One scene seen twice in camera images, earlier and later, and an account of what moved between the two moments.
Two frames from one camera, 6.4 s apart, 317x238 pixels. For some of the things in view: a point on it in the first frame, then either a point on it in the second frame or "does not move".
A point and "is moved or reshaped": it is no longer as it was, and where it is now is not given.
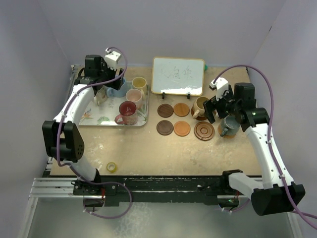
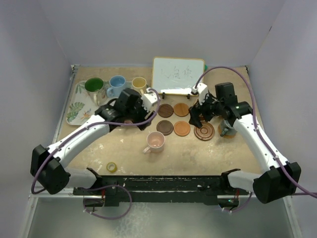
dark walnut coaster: [165, 110] does not move
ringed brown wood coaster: [204, 131] does not move
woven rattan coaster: [225, 136] does not move
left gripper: [116, 84] → [144, 113]
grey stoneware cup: [230, 125] does not move
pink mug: [135, 95] is moved or reshaped
